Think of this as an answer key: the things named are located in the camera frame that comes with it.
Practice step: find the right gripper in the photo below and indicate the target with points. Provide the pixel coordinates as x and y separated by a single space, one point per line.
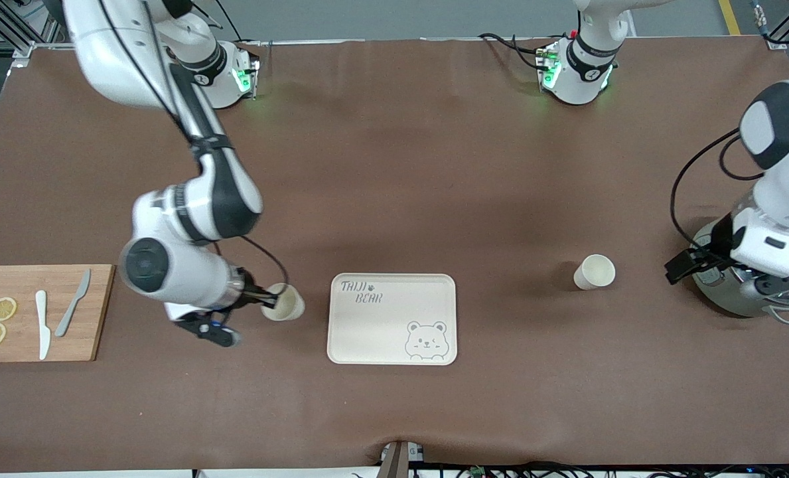
251 291

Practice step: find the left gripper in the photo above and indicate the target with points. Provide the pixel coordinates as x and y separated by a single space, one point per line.
720 237

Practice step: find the white IKEA cup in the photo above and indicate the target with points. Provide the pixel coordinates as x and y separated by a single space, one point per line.
596 272
291 309

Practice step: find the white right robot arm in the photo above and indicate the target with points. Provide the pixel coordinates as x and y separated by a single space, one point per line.
202 199

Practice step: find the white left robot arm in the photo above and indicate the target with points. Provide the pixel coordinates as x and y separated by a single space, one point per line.
786 192

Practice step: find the grey electric cooking pot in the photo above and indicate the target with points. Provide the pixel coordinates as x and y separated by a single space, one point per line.
719 295

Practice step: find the cream bear print tray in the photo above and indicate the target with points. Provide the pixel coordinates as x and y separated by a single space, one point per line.
381 338

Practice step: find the wooden cutting board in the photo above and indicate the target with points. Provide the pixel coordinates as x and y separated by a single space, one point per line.
95 332

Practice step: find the brown table mat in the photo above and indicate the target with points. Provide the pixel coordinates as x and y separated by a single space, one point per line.
394 166

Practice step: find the grey plastic knife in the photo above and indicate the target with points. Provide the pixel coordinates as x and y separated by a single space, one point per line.
69 312

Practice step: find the white plastic knife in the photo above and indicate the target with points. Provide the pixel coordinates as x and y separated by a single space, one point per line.
42 332

